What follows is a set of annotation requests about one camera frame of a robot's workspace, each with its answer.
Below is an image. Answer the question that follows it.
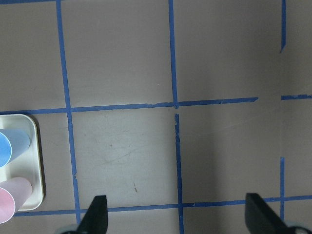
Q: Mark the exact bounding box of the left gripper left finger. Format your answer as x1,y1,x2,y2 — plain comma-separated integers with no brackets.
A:
77,195,108,234

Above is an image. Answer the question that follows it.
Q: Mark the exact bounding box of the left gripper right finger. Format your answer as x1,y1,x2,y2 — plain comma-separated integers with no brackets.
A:
245,193,293,234

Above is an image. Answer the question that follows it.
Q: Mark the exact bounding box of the pink cup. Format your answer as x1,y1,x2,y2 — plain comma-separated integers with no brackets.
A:
0,177,32,224

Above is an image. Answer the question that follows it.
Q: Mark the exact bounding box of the blue cup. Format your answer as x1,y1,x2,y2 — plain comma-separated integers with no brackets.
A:
0,129,30,167

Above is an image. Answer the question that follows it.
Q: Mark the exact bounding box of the cream serving tray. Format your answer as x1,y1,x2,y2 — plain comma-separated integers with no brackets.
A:
0,114,45,211

